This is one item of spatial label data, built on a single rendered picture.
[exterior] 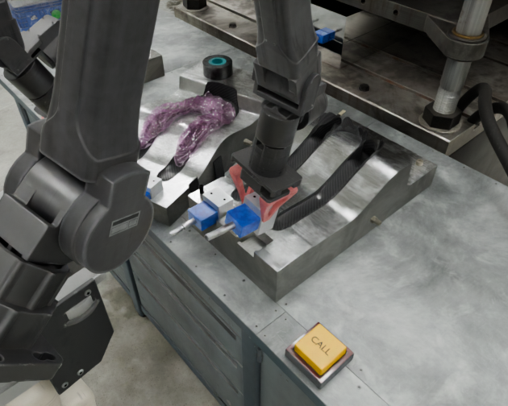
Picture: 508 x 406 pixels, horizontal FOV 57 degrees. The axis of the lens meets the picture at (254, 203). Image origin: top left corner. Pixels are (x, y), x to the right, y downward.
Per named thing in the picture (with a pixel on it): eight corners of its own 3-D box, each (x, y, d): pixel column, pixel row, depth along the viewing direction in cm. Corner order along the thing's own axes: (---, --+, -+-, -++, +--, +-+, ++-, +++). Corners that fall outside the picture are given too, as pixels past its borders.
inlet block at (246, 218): (213, 258, 75) (218, 236, 71) (195, 238, 77) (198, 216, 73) (272, 228, 82) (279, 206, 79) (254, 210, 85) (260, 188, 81)
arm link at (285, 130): (255, 100, 64) (289, 118, 62) (281, 84, 69) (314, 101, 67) (246, 141, 69) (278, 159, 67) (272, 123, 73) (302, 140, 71)
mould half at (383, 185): (275, 303, 85) (277, 254, 76) (191, 226, 100) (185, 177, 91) (430, 184, 110) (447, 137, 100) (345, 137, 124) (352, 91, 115)
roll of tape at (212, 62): (203, 80, 124) (202, 68, 121) (202, 67, 130) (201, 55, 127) (233, 79, 124) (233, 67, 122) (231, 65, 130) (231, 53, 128)
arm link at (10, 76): (-8, 68, 74) (10, 80, 71) (22, 37, 76) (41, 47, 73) (22, 96, 80) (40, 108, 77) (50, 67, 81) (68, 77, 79)
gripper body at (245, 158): (258, 151, 78) (267, 113, 73) (301, 187, 73) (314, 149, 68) (228, 163, 74) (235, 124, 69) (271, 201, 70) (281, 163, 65)
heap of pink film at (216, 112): (187, 170, 104) (184, 141, 99) (127, 146, 111) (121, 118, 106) (249, 116, 121) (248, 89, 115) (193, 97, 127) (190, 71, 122)
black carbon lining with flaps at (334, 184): (278, 242, 87) (280, 205, 80) (223, 199, 96) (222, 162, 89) (392, 166, 104) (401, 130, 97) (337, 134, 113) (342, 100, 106)
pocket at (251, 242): (255, 266, 85) (255, 252, 82) (235, 250, 88) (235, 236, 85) (272, 254, 87) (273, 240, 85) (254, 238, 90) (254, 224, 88)
